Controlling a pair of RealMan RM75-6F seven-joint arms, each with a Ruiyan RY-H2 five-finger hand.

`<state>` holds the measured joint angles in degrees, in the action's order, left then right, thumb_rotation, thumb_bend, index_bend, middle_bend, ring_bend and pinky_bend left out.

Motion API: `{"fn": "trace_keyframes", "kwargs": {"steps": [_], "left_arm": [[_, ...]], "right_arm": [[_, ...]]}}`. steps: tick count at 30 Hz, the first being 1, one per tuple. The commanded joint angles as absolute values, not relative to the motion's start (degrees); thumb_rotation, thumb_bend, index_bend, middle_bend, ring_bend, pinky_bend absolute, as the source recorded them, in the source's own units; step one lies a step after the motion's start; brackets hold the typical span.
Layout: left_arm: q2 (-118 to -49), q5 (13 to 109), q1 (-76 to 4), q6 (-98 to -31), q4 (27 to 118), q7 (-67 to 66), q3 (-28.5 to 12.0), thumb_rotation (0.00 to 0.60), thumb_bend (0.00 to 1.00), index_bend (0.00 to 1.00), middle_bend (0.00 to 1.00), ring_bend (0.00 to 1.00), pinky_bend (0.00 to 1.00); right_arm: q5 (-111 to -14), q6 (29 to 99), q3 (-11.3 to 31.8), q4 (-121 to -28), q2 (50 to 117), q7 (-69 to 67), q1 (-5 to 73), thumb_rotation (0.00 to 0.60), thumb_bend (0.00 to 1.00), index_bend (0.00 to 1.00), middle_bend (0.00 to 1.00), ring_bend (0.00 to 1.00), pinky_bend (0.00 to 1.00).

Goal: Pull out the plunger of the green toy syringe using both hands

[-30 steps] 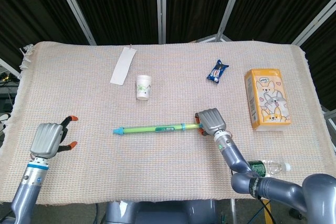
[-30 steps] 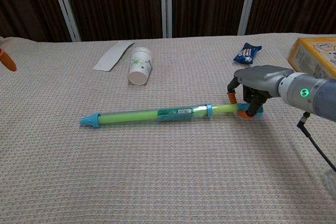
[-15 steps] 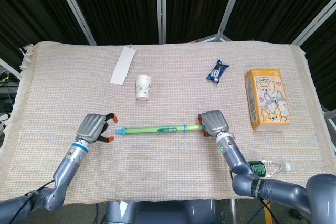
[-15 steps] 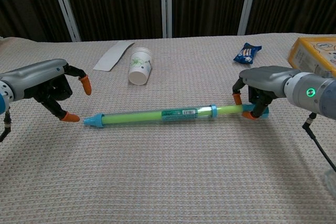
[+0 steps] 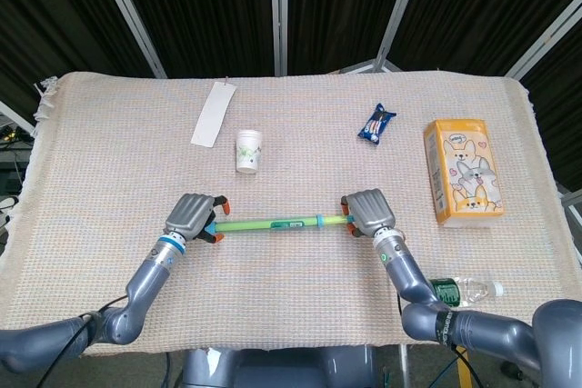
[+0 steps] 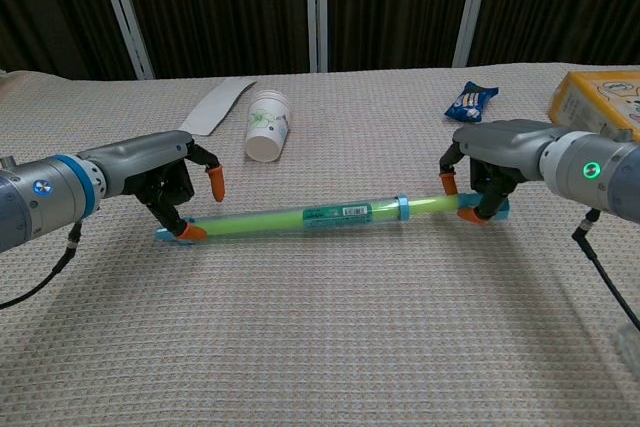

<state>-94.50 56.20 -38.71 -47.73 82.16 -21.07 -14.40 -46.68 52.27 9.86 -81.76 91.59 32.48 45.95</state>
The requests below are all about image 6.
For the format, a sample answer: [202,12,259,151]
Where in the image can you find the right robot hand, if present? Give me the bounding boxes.
[438,118,581,225]

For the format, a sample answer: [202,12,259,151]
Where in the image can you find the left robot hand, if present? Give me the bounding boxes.
[79,129,227,241]

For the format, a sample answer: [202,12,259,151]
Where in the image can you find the green blue water pump toy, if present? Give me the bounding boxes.
[153,192,512,247]

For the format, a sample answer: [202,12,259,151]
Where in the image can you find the blue snack packet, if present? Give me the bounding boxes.
[443,80,500,124]

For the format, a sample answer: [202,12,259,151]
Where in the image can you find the white paper strip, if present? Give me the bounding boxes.
[178,78,259,137]

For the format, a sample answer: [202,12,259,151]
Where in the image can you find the yellow cardboard box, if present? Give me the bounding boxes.
[546,70,640,142]

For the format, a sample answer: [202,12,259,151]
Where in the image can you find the white paper cup green print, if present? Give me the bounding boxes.
[243,89,292,164]

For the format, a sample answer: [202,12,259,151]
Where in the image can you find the beige woven tablecloth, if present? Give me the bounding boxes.
[0,62,640,427]

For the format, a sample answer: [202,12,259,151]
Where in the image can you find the clear plastic item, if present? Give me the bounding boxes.
[614,319,640,382]

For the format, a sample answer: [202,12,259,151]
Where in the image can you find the white screen frame post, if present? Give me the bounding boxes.
[452,0,495,68]
[303,0,330,73]
[91,0,155,81]

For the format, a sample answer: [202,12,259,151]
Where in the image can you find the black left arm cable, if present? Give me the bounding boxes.
[0,220,84,311]

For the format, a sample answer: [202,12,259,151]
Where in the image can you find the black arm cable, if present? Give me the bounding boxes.
[0,220,84,311]
[571,207,640,333]

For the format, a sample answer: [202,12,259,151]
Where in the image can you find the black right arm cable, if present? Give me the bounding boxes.
[571,207,640,333]

